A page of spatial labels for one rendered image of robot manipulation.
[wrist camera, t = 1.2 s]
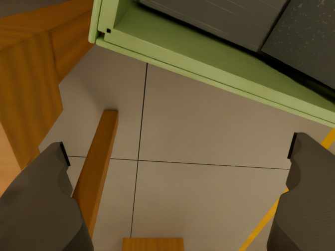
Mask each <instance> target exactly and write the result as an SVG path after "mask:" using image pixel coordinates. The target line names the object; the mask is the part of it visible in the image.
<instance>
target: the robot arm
mask: <svg viewBox="0 0 335 251"><path fill-rule="evenodd" d="M287 158H288V159H290V162H291V163H292V164H291V167H290V171H289V174H288V177H287V181H286V186H287V188H288V189H289V191H288V192H285V193H283V194H282V195H281V196H280V199H279V202H278V206H277V209H276V213H275V216H274V219H273V223H272V226H271V230H270V234H269V237H268V241H267V251H335V155H333V154H332V153H331V152H330V151H328V150H327V149H326V148H324V147H323V146H322V145H321V144H319V143H318V142H317V141H315V140H314V139H313V138H311V137H310V136H309V135H308V134H306V133H303V132H299V133H297V132H294V135H293V139H292V142H291V146H290V150H289V153H288V157H287ZM69 166H71V165H70V162H69V159H68V156H67V153H66V150H65V147H64V144H63V142H62V141H61V142H54V143H52V144H50V145H49V146H48V147H47V148H46V149H45V150H44V151H43V152H42V153H41V154H40V155H39V156H38V157H36V158H35V159H34V160H33V161H32V162H31V163H30V164H29V165H28V166H27V167H26V168H25V169H24V170H23V171H22V172H21V173H20V174H19V175H18V176H17V177H16V178H15V179H14V180H13V181H12V182H11V184H10V185H9V186H8V187H7V189H6V190H5V192H4V193H3V194H2V196H1V197H0V251H94V247H93V244H92V241H91V238H90V234H89V231H88V228H87V226H86V223H85V220H84V218H83V215H82V213H81V210H80V208H79V205H78V202H77V200H76V199H74V198H71V197H70V196H71V194H72V192H73V188H72V185H71V182H70V180H69V177H68V174H67V169H68V167H69Z"/></svg>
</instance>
